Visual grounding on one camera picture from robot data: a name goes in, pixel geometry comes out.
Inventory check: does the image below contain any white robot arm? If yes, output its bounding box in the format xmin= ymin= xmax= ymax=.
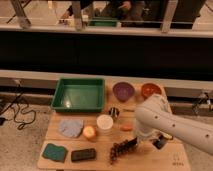
xmin=134 ymin=94 xmax=213 ymax=155

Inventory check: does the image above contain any orange bowl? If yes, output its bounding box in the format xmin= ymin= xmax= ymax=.
xmin=141 ymin=83 xmax=162 ymax=99

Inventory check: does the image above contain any purple bowl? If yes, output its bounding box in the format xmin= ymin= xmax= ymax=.
xmin=113 ymin=82 xmax=135 ymax=102

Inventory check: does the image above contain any orange carrot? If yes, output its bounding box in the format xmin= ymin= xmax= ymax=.
xmin=120 ymin=124 xmax=133 ymax=131

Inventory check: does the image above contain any bunch of grapes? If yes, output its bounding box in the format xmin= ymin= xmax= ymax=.
xmin=109 ymin=140 xmax=137 ymax=164

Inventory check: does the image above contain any metal spoon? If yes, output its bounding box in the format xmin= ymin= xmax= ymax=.
xmin=122 ymin=109 xmax=135 ymax=112

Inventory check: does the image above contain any white cup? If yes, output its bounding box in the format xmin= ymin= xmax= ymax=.
xmin=96 ymin=114 xmax=114 ymax=133

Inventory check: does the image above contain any red apple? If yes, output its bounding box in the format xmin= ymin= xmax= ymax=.
xmin=83 ymin=126 xmax=97 ymax=141

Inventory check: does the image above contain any black sponge block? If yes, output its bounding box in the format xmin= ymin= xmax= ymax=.
xmin=71 ymin=148 xmax=96 ymax=162

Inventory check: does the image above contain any blue cloth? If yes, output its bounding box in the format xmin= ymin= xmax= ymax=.
xmin=58 ymin=119 xmax=84 ymax=138

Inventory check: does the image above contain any green plastic tray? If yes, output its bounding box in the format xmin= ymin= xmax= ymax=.
xmin=51 ymin=78 xmax=105 ymax=113

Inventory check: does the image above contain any green sponge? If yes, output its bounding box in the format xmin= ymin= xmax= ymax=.
xmin=42 ymin=143 xmax=68 ymax=162

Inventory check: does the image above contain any green bin in background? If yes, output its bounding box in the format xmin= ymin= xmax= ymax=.
xmin=89 ymin=17 xmax=117 ymax=27

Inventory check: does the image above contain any black floor cable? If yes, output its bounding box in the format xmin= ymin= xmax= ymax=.
xmin=0 ymin=79 xmax=37 ymax=131

